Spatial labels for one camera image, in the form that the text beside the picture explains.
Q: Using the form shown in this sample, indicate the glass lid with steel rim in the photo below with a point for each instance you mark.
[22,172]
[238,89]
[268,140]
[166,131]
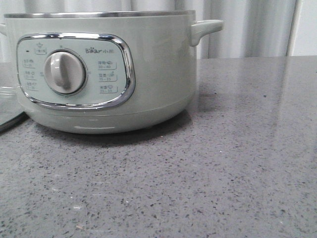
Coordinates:
[11,113]

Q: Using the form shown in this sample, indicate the white pleated curtain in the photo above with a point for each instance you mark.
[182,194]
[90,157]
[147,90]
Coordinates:
[252,28]

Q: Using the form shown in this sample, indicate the pale green electric cooking pot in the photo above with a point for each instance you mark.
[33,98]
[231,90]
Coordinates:
[105,72]

